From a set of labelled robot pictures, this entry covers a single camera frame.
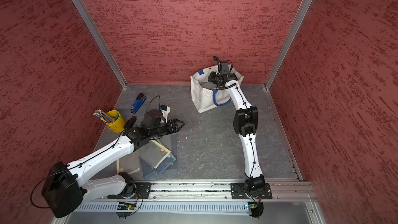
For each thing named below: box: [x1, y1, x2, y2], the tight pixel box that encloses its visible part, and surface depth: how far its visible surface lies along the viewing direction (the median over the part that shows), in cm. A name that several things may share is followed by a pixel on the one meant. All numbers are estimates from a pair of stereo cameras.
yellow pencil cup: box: [103, 109, 126, 133], surface depth 92 cm
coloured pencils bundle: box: [92, 108, 120, 124], surface depth 87 cm
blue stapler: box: [130, 92, 147, 114], surface depth 109 cm
